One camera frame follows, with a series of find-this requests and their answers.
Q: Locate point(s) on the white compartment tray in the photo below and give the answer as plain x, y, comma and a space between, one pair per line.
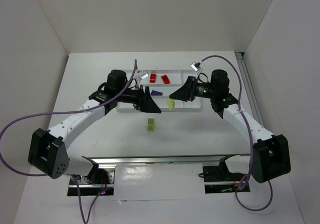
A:
177, 79

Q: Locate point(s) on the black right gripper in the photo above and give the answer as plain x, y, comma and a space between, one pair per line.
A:
191, 89

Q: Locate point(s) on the aluminium rail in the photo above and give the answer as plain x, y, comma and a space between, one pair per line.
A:
249, 88
159, 159

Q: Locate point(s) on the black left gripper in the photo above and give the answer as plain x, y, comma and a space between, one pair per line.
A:
142, 99

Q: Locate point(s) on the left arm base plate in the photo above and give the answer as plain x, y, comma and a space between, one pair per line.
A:
103, 182

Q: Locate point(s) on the aluminium rail right side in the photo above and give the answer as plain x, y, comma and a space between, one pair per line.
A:
249, 88

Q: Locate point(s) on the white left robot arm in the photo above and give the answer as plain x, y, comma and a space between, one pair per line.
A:
48, 149

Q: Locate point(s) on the purple lego brick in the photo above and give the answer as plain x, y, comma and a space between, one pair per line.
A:
156, 93

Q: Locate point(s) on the pale green curved lego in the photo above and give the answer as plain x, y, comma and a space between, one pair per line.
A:
151, 121

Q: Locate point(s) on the red curved lego brick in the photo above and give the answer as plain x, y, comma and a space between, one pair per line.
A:
165, 79

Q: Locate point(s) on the aluminium rail front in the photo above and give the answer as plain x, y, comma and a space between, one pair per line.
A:
159, 159

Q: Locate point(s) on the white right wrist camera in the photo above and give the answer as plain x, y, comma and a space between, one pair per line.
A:
196, 66

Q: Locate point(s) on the pale green square lego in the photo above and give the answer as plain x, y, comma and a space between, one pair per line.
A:
150, 128

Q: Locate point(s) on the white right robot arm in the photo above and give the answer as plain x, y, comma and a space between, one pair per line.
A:
269, 154

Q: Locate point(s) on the red lego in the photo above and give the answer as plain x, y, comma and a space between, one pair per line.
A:
152, 78

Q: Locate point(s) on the pale green long lego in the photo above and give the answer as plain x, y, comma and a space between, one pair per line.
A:
170, 104

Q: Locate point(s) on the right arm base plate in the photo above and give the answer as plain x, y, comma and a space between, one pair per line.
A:
217, 181

